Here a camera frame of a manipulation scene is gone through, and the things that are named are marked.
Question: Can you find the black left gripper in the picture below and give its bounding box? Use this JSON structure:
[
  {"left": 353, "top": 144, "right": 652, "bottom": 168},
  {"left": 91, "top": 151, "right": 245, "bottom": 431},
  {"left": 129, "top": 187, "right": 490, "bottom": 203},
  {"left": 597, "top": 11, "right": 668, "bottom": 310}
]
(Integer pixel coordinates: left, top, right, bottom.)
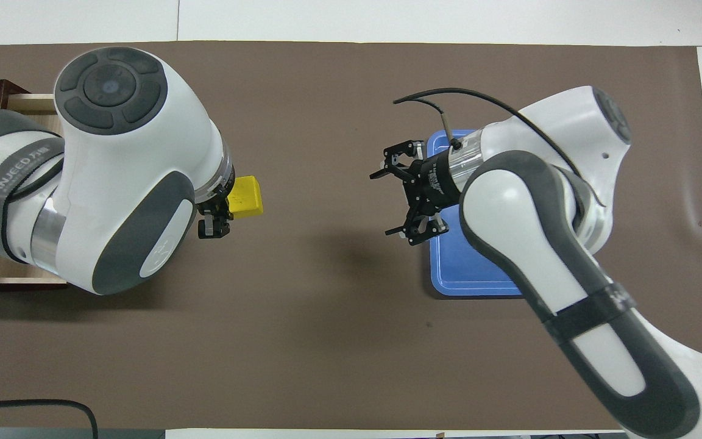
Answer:
[{"left": 196, "top": 190, "right": 232, "bottom": 240}]

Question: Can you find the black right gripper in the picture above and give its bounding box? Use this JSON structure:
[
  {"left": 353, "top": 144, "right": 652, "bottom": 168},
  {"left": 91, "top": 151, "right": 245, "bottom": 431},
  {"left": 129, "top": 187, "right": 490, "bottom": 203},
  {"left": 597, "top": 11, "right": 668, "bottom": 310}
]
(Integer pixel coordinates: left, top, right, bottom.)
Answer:
[{"left": 370, "top": 140, "right": 470, "bottom": 247}]

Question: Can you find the yellow cube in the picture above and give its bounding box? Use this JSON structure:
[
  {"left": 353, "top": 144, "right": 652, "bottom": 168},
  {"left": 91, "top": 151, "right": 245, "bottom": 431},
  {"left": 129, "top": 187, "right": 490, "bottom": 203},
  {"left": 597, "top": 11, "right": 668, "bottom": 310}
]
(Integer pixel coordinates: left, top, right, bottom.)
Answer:
[{"left": 229, "top": 176, "right": 264, "bottom": 221}]

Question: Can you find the blue plastic tray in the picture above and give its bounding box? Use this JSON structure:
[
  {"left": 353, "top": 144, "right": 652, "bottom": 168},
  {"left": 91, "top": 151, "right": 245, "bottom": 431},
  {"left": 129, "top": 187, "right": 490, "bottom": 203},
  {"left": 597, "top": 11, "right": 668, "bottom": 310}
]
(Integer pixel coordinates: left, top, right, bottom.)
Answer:
[{"left": 427, "top": 129, "right": 526, "bottom": 298}]

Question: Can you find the brown table mat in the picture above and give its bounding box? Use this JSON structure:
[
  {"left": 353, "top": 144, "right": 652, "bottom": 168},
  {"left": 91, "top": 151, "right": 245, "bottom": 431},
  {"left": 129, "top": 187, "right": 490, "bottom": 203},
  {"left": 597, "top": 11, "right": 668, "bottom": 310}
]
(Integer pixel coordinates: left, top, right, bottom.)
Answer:
[{"left": 0, "top": 41, "right": 702, "bottom": 430}]

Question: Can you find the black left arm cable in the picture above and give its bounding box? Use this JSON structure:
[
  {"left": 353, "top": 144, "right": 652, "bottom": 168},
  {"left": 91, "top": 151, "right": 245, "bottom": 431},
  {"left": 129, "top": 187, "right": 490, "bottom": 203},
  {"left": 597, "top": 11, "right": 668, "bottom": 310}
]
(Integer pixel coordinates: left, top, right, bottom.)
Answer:
[{"left": 0, "top": 155, "right": 66, "bottom": 262}]

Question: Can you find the black slack cable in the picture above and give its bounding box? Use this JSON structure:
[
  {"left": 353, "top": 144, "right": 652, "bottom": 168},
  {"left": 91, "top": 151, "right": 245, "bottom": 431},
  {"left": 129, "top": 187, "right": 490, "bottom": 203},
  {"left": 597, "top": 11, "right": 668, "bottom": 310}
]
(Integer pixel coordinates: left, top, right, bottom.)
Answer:
[{"left": 0, "top": 399, "right": 99, "bottom": 439}]

